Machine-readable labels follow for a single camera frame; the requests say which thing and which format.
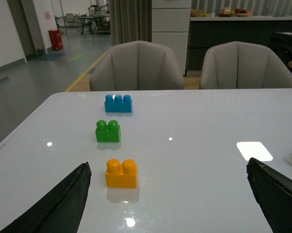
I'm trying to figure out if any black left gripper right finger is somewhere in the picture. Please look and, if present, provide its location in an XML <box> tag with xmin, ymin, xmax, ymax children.
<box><xmin>246</xmin><ymin>158</ymin><xmax>292</xmax><ymax>233</ymax></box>

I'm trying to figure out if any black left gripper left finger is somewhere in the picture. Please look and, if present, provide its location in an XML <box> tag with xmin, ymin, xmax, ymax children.
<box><xmin>1</xmin><ymin>162</ymin><xmax>92</xmax><ymax>233</ymax></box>

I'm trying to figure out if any yellow toy block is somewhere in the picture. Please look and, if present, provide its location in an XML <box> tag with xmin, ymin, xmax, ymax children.
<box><xmin>105</xmin><ymin>159</ymin><xmax>138</xmax><ymax>188</ymax></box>

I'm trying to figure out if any green toy block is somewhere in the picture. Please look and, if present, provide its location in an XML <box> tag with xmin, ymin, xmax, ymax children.
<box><xmin>96</xmin><ymin>120</ymin><xmax>121</xmax><ymax>142</ymax></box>

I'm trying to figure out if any blue toy block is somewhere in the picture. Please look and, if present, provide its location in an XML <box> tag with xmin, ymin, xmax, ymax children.
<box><xmin>104</xmin><ymin>95</ymin><xmax>133</xmax><ymax>113</ymax></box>

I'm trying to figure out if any right grey armchair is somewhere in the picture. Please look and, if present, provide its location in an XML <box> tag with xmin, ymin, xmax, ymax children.
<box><xmin>200</xmin><ymin>41</ymin><xmax>292</xmax><ymax>89</ymax></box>

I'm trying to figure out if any grey armchair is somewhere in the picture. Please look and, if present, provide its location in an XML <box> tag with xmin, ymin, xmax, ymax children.
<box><xmin>200</xmin><ymin>41</ymin><xmax>292</xmax><ymax>89</ymax></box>
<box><xmin>89</xmin><ymin>41</ymin><xmax>184</xmax><ymax>91</ymax></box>

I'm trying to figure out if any left grey armchair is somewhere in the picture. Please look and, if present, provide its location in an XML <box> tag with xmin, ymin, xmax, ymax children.
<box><xmin>89</xmin><ymin>41</ymin><xmax>184</xmax><ymax>91</ymax></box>

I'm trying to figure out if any red bin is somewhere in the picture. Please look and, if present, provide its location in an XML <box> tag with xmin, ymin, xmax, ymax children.
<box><xmin>49</xmin><ymin>29</ymin><xmax>63</xmax><ymax>50</ymax></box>

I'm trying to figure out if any dark kitchen counter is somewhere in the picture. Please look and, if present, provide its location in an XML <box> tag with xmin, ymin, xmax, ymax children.
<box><xmin>186</xmin><ymin>16</ymin><xmax>292</xmax><ymax>71</ymax></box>

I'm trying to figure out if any fruit plate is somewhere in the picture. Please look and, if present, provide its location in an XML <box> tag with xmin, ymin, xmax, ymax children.
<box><xmin>234</xmin><ymin>9</ymin><xmax>251</xmax><ymax>17</ymax></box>

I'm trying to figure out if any grey curtain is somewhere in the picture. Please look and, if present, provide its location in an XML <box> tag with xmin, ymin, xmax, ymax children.
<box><xmin>109</xmin><ymin>0</ymin><xmax>152</xmax><ymax>46</ymax></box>

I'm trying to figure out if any wicker basket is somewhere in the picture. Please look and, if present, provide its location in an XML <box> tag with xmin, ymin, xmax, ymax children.
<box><xmin>190</xmin><ymin>9</ymin><xmax>205</xmax><ymax>17</ymax></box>

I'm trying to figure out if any white drawer cabinet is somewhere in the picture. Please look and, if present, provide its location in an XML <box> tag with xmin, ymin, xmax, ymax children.
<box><xmin>151</xmin><ymin>0</ymin><xmax>192</xmax><ymax>74</ymax></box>

